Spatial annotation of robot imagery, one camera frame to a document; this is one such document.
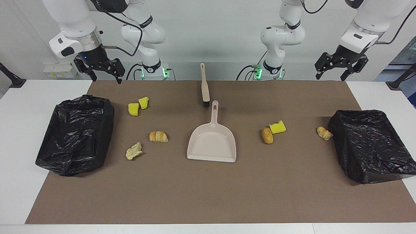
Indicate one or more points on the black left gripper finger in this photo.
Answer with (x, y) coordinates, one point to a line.
(323, 61)
(357, 63)

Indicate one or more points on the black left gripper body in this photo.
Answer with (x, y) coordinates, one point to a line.
(344, 57)

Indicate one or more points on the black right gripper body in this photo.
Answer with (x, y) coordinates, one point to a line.
(94, 57)

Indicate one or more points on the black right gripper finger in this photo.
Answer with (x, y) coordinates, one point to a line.
(83, 66)
(117, 68)

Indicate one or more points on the yellow sponge piece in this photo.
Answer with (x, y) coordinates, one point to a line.
(133, 110)
(143, 102)

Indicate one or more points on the small striped croissant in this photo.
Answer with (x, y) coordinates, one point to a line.
(324, 133)

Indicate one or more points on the large striped croissant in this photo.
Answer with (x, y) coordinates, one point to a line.
(158, 136)

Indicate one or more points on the notched yellow sponge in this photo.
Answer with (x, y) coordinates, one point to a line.
(279, 128)

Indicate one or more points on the pale bread piece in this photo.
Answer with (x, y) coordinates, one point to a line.
(134, 151)

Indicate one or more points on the beige hand brush black bristles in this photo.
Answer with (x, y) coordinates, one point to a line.
(205, 91)

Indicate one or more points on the brown oval bread roll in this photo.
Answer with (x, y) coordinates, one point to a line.
(267, 136)

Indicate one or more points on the beige plastic dustpan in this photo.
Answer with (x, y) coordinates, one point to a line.
(211, 146)

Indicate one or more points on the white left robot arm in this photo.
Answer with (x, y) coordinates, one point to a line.
(282, 35)

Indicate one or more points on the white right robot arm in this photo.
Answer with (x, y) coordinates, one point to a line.
(74, 19)

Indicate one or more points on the black bag lined bin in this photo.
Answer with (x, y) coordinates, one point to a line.
(370, 146)
(74, 136)

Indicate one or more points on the black stand foot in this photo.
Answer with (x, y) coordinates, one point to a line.
(398, 83)
(14, 81)

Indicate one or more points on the brown table mat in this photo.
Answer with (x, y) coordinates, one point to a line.
(208, 195)

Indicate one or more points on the white wall socket box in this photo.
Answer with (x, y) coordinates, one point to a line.
(60, 70)

